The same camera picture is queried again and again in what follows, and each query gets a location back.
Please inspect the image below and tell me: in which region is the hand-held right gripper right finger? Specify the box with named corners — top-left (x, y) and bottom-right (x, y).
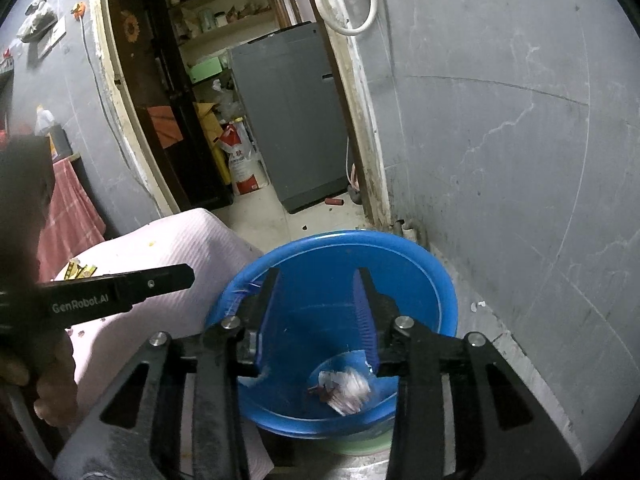
top-left (352, 266), bottom-right (583, 480)

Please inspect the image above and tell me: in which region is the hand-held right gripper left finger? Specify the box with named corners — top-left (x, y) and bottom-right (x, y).
top-left (52, 266), bottom-right (281, 480)

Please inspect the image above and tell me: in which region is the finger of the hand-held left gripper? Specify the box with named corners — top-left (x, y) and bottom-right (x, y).
top-left (131, 263), bottom-right (195, 307)

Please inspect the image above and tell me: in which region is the pile of wrappers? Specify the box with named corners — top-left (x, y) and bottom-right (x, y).
top-left (62, 258), bottom-right (98, 281)

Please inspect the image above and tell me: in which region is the blue plastic bucket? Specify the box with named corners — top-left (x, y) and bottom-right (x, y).
top-left (204, 230), bottom-right (458, 441)

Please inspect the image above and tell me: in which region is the white wrapper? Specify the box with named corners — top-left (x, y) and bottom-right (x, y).
top-left (306, 367), bottom-right (373, 417)

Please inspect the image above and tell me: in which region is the person's left hand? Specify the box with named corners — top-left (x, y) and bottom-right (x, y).
top-left (0, 336), bottom-right (79, 429)

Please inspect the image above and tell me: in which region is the pink ribbed towel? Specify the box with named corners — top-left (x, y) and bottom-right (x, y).
top-left (52, 207), bottom-right (276, 476)

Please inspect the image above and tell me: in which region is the pink plaid cloth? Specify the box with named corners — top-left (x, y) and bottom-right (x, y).
top-left (37, 157), bottom-right (107, 283)

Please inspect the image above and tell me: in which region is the grey drain pipe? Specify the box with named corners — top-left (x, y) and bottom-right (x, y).
top-left (392, 220), bottom-right (429, 247)

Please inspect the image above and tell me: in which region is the green plastic lid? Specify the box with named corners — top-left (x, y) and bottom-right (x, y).
top-left (330, 426), bottom-right (397, 457)

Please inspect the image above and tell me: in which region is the white and red sack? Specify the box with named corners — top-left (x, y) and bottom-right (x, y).
top-left (216, 120), bottom-right (268, 196)

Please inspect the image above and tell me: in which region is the orange paper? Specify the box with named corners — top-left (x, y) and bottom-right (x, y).
top-left (146, 105), bottom-right (184, 149)

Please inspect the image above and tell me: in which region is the large oil jug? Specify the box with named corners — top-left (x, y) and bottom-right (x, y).
top-left (34, 105), bottom-right (71, 161)

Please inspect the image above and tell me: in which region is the yellow bag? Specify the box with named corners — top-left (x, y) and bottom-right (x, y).
top-left (195, 102), bottom-right (233, 186)

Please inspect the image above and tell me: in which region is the dark wooden door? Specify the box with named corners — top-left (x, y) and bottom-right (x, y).
top-left (117, 0), bottom-right (233, 211)

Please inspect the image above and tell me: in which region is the grey washing machine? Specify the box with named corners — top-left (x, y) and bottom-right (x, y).
top-left (227, 21), bottom-right (357, 215)

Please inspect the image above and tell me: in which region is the green box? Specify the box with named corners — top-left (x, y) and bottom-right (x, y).
top-left (187, 56), bottom-right (223, 84)

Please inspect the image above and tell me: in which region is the sunflower sticker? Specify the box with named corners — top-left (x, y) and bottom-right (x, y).
top-left (121, 12), bottom-right (141, 44)

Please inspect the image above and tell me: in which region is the wooden shelf unit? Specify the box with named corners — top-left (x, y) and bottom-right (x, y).
top-left (160, 0), bottom-right (286, 56)

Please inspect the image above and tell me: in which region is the hanging filled plastic bag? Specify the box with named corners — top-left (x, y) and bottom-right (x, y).
top-left (16, 0), bottom-right (57, 43)

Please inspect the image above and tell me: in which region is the grey wall cable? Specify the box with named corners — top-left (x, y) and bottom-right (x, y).
top-left (80, 20), bottom-right (157, 202)

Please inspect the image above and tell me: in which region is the wooden door frame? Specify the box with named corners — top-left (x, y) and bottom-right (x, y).
top-left (87, 0), bottom-right (396, 231)

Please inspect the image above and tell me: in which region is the wall switch plate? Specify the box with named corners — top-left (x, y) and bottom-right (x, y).
top-left (37, 16), bottom-right (67, 58)

